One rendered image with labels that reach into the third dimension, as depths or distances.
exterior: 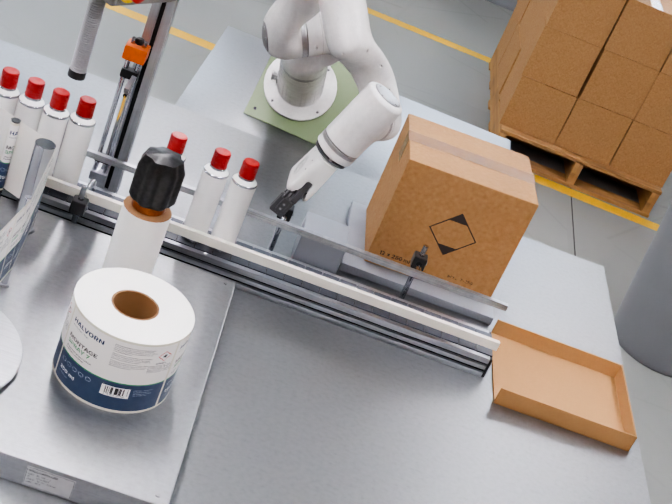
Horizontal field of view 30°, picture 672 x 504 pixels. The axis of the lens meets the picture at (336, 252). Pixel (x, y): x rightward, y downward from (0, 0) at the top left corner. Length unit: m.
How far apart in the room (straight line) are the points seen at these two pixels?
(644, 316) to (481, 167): 2.06
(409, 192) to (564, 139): 3.20
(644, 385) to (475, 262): 1.98
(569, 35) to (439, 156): 2.99
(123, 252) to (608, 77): 3.80
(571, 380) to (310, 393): 0.67
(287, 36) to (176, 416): 1.07
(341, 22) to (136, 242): 0.57
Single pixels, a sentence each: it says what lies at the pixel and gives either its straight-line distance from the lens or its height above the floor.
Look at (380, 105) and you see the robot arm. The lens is 2.35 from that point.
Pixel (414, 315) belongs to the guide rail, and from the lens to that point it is 2.56.
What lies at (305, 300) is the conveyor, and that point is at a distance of 2.54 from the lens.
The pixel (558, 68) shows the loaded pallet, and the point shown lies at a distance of 5.72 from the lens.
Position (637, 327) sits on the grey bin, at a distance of 4.76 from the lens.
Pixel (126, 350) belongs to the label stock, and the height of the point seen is 1.01.
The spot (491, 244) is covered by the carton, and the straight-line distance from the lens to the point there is 2.76.
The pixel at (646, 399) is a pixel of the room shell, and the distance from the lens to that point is 4.61.
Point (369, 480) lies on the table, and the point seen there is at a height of 0.83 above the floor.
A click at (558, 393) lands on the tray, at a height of 0.83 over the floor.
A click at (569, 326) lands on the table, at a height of 0.83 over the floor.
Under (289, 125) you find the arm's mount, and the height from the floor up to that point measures 0.85.
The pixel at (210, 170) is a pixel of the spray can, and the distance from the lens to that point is 2.47.
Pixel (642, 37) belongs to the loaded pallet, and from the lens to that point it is 5.70.
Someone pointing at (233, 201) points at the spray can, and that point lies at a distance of 2.48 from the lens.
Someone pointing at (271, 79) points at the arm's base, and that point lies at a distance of 3.26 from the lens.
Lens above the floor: 2.19
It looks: 29 degrees down
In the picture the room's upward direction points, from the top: 24 degrees clockwise
